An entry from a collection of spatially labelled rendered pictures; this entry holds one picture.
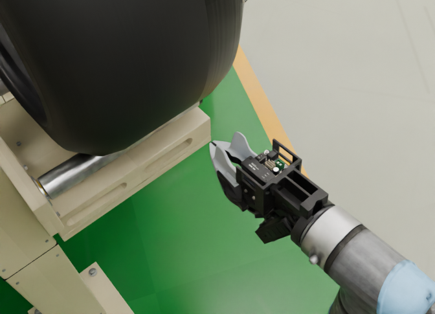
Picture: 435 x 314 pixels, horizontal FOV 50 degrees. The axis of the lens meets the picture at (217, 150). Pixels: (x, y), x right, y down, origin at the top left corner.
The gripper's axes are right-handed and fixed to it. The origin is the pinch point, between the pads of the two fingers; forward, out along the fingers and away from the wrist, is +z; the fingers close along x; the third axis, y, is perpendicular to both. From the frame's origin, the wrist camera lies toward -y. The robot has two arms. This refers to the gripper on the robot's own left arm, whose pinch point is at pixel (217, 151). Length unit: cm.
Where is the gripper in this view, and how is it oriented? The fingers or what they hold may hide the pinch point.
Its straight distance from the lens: 71.2
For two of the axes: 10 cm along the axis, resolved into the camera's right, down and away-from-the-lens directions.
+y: -0.8, -6.4, -7.6
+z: -6.5, -5.5, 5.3
